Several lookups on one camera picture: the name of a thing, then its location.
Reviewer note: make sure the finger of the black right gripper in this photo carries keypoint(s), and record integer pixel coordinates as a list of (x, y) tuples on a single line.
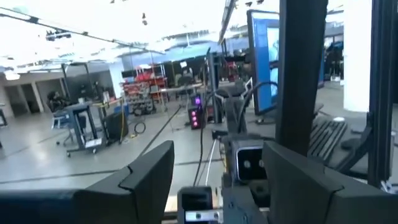
[(196, 199)]

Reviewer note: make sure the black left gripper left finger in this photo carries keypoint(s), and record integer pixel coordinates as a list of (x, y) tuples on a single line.
[(93, 205)]

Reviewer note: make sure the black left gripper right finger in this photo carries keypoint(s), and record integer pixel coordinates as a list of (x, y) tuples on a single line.
[(311, 202)]

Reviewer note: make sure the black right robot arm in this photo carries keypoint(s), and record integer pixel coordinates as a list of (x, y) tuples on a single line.
[(301, 77)]

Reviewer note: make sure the computer tower pink lights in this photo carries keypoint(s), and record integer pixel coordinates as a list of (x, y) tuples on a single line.
[(194, 118)]

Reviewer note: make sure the black box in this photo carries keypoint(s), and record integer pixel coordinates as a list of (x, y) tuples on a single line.
[(116, 127)]

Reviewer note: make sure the grey rolling cart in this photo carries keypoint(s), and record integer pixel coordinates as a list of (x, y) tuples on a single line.
[(77, 109)]

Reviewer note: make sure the red storage shelf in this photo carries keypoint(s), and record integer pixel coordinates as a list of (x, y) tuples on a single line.
[(143, 90)]

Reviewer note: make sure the blue display screen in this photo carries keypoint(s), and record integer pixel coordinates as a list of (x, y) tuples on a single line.
[(264, 62)]

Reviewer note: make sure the ceiling track light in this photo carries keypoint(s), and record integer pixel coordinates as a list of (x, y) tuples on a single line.
[(57, 35)]

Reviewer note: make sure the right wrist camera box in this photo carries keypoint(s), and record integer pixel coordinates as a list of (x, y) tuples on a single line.
[(250, 163)]

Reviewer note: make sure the black aluminium table frame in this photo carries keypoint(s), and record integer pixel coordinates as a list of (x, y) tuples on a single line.
[(381, 93)]

